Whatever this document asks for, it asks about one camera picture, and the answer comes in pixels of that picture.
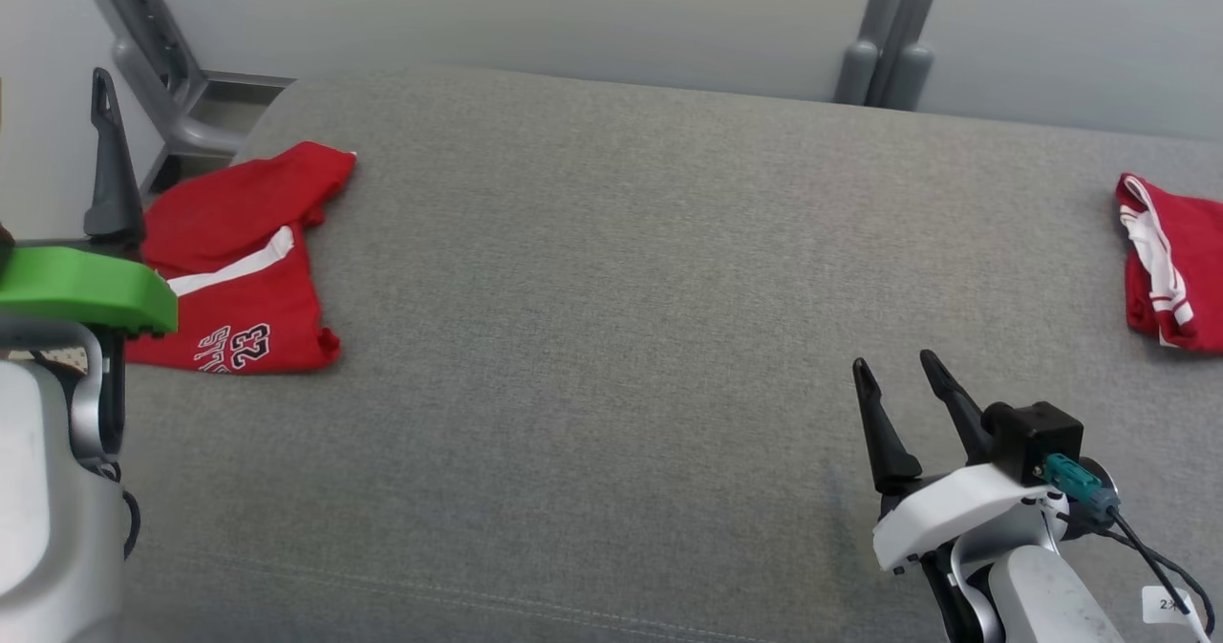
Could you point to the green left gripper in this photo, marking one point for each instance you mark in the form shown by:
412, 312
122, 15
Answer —
86, 285

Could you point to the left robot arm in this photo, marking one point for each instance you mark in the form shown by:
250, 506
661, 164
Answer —
48, 509

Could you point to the red shorts white stripe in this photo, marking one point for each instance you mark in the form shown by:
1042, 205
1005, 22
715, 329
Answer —
239, 213

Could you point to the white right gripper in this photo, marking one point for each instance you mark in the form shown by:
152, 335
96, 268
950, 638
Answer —
955, 509

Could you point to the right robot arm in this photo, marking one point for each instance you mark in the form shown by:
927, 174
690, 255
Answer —
1051, 595

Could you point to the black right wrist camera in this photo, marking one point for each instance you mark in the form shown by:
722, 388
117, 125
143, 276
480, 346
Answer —
1037, 438

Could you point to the grey double metal post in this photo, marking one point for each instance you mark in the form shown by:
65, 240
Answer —
889, 51

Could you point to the red white basketball jersey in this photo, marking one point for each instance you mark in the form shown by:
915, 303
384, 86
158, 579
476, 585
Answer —
1190, 242

